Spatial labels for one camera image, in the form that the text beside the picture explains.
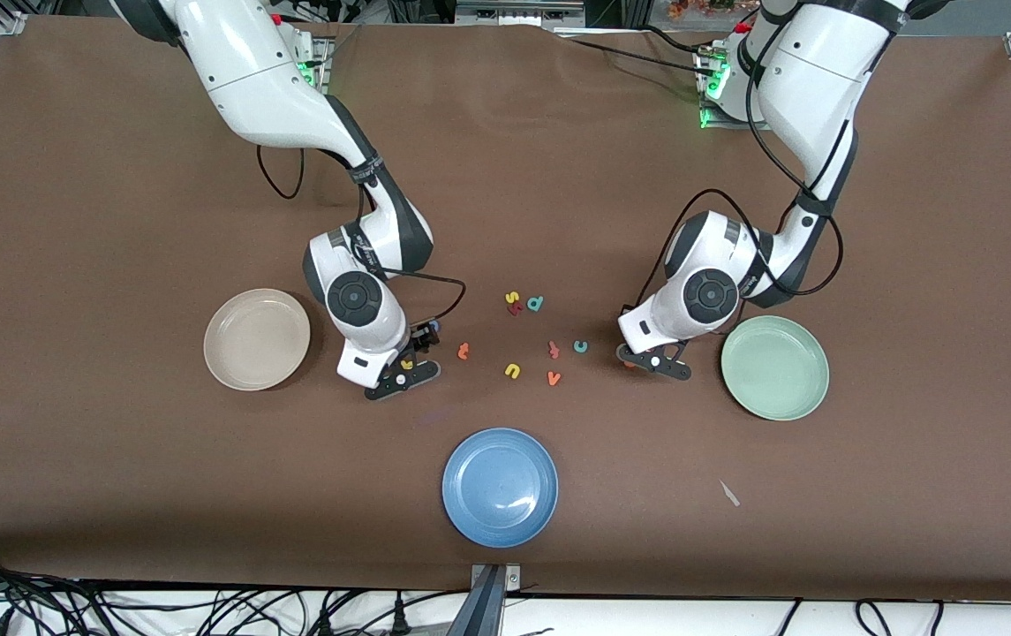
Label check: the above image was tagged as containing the light green plastic plate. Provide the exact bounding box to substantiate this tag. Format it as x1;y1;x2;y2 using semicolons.
720;315;831;422

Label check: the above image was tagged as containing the beige brown plastic plate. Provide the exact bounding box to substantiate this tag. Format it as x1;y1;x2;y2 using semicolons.
203;288;312;392

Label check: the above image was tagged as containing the blue plastic plate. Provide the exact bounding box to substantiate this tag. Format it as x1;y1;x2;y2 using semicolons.
441;428;560;549

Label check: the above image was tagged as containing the brown paper table cover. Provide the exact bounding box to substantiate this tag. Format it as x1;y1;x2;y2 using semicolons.
0;14;1011;603

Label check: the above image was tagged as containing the grey metal box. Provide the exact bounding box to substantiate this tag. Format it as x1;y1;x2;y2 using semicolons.
455;0;586;27

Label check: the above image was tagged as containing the orange leafy object cluster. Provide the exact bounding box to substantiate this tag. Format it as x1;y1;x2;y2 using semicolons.
668;0;737;20

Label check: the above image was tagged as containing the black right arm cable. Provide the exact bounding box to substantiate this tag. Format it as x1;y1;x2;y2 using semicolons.
256;146;468;341

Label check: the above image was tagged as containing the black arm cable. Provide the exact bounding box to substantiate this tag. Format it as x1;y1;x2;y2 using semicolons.
638;4;855;310
256;146;468;341

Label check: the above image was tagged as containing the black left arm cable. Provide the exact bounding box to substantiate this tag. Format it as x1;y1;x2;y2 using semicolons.
638;4;855;310

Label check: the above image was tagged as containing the grey metal mount bracket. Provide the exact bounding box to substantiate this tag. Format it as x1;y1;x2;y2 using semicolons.
470;564;522;591

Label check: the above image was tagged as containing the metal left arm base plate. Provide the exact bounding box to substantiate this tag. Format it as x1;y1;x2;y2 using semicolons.
698;49;766;132

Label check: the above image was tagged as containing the grey aluminium mount pole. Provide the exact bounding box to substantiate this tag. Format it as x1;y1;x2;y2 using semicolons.
447;565;506;636

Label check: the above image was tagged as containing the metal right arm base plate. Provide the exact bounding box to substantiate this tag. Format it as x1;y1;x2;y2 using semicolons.
291;35;331;94

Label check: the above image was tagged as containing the black table cable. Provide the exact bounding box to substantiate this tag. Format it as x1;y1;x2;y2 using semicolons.
554;34;718;80
638;25;711;54

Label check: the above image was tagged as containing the looped black floor cable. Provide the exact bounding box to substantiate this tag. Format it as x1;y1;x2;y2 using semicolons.
854;601;899;636

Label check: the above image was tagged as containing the long black floor cable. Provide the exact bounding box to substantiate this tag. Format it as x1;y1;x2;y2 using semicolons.
0;549;117;636

